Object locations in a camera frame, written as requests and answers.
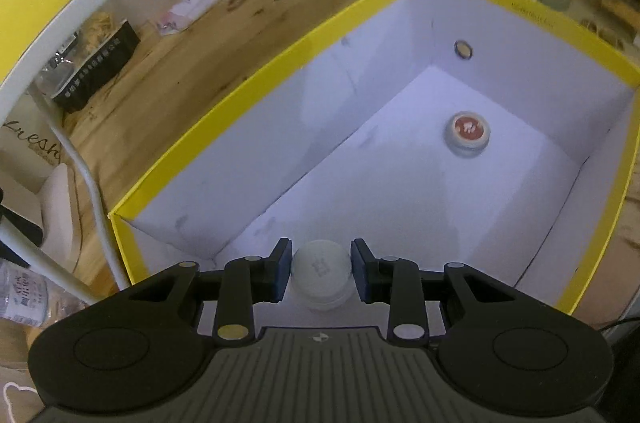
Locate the small round red-lid tin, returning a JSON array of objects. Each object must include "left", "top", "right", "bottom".
[{"left": 444, "top": 111, "right": 491, "bottom": 158}]

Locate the white pill bottle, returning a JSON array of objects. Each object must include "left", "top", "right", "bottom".
[{"left": 291, "top": 240, "right": 355, "bottom": 311}]

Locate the plastic water bottle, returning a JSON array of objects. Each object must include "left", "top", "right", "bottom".
[{"left": 0, "top": 261, "right": 87, "bottom": 329}]

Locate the yellow open box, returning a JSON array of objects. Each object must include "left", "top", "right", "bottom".
[{"left": 112, "top": 0, "right": 639, "bottom": 313}]

